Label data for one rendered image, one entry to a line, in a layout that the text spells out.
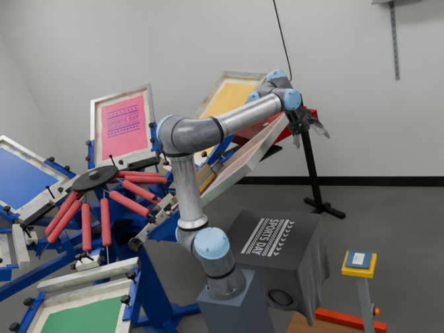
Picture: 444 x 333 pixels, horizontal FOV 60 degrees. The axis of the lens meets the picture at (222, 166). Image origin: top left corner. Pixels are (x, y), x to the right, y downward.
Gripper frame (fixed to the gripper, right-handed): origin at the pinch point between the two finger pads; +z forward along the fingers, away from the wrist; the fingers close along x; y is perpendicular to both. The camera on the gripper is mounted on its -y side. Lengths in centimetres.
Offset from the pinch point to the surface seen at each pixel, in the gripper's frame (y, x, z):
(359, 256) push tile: 10, -1, 54
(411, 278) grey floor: -78, -20, 149
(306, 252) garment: 7, -27, 51
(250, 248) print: 11, -54, 40
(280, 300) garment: 21, -46, 66
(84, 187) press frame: 12, -143, -26
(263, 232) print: -2, -52, 40
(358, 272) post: 18, -1, 56
